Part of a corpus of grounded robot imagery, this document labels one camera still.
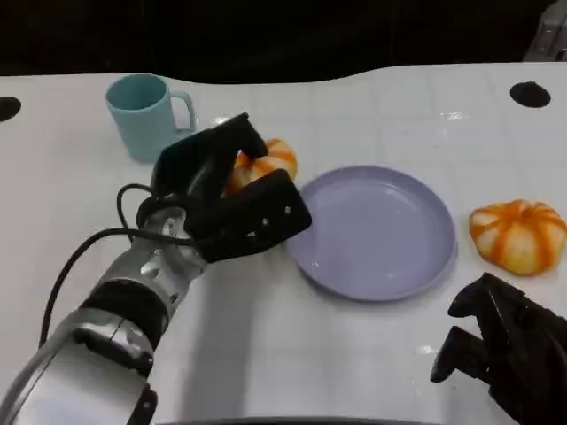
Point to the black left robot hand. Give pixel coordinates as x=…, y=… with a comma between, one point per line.
x=195, y=164

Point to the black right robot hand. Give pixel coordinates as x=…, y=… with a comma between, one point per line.
x=527, y=350

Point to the orange and white bread roll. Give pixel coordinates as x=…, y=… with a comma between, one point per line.
x=277, y=159
x=518, y=239

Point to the pale green mug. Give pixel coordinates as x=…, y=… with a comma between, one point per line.
x=142, y=128

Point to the lilac plate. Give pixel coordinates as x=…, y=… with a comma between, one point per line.
x=376, y=234

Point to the grey equipment behind table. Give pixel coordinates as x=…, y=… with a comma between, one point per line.
x=551, y=28

